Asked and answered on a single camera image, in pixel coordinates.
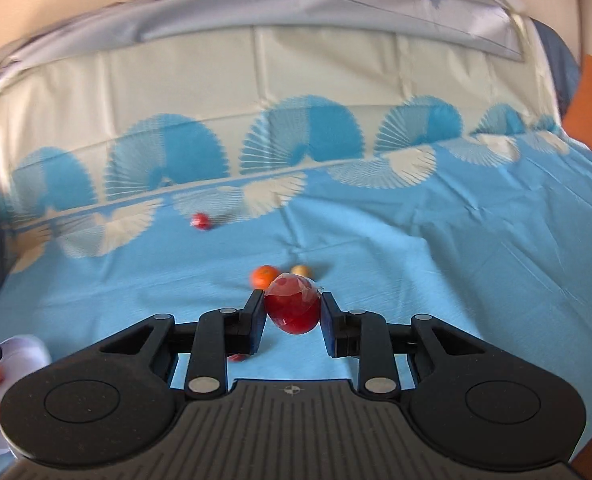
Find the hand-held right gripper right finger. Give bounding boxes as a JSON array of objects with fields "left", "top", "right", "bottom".
[{"left": 320, "top": 292, "right": 482, "bottom": 401}]

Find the blue fan-print bedsheet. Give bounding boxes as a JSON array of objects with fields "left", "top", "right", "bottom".
[{"left": 0, "top": 25, "right": 592, "bottom": 480}]

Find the light blue round plate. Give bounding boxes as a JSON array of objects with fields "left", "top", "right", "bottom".
[{"left": 0, "top": 336, "right": 52, "bottom": 456}]

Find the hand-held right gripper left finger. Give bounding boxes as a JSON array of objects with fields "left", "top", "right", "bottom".
[{"left": 98, "top": 290, "right": 267, "bottom": 401}]

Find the grey blue pillow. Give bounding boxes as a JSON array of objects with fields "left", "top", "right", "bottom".
[{"left": 0, "top": 0, "right": 529, "bottom": 111}]

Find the bare orange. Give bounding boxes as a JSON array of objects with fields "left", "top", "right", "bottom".
[{"left": 251, "top": 265, "right": 279, "bottom": 290}]

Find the plastic-wrapped large red tomato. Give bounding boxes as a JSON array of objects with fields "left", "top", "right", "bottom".
[{"left": 264, "top": 273, "right": 323, "bottom": 336}]

